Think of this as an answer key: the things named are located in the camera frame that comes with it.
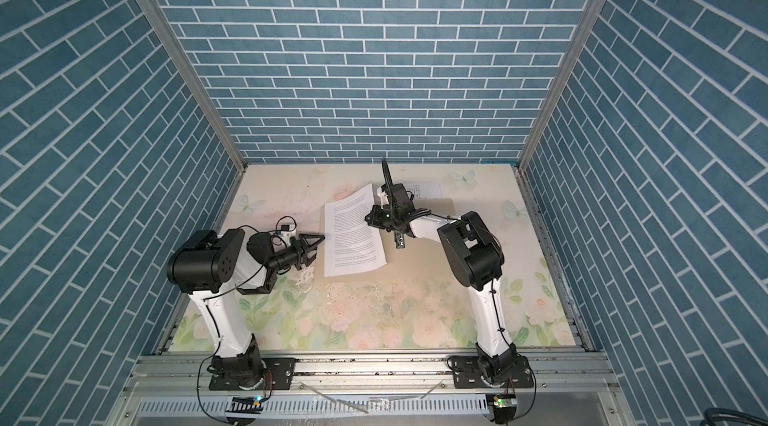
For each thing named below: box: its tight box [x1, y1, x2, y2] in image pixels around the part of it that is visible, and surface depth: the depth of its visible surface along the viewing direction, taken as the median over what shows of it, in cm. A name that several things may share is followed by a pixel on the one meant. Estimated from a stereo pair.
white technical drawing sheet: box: [404, 181, 443, 199], surface depth 117 cm
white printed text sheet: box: [324, 183, 387, 278], surface depth 100 cm
